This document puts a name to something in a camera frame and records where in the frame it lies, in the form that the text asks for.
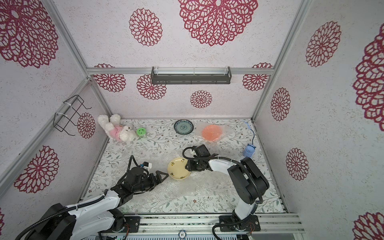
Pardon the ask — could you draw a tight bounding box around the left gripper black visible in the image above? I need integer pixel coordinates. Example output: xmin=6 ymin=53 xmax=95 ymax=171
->
xmin=133 ymin=170 xmax=169 ymax=194

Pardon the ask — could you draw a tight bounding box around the yellow plate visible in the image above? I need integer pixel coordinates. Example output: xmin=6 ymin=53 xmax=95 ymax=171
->
xmin=167 ymin=158 xmax=191 ymax=180

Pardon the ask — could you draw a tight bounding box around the orange plate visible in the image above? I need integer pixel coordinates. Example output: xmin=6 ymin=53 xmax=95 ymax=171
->
xmin=195 ymin=122 xmax=235 ymax=142

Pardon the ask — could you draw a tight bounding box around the clear bubble wrap sheet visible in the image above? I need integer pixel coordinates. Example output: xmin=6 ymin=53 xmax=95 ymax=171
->
xmin=116 ymin=149 xmax=259 ymax=214

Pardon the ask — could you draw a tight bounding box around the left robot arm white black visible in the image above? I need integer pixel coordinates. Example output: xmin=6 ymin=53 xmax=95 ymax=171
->
xmin=16 ymin=156 xmax=169 ymax=240

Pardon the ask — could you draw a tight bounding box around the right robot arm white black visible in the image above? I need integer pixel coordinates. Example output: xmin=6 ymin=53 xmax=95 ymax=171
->
xmin=182 ymin=145 xmax=270 ymax=240

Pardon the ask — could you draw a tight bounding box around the green round toy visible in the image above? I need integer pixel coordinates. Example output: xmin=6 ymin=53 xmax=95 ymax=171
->
xmin=136 ymin=128 xmax=147 ymax=137

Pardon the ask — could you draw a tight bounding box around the white plush bunny pink dress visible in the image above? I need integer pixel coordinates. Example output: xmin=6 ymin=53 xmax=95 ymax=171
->
xmin=98 ymin=114 xmax=137 ymax=142

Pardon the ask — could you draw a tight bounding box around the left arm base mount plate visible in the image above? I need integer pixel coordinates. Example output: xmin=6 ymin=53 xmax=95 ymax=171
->
xmin=121 ymin=216 xmax=141 ymax=234

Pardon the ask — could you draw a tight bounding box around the aluminium front rail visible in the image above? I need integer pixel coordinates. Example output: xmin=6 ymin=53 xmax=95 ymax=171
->
xmin=52 ymin=212 xmax=306 ymax=236

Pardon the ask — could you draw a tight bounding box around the blue toy with cord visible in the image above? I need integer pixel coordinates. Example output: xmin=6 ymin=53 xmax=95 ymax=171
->
xmin=243 ymin=121 xmax=256 ymax=158

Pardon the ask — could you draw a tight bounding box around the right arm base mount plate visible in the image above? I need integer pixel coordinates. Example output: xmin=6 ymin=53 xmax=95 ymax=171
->
xmin=219 ymin=215 xmax=261 ymax=232

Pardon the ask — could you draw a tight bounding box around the black wire wall basket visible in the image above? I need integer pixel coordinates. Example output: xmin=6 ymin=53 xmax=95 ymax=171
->
xmin=53 ymin=95 xmax=92 ymax=137

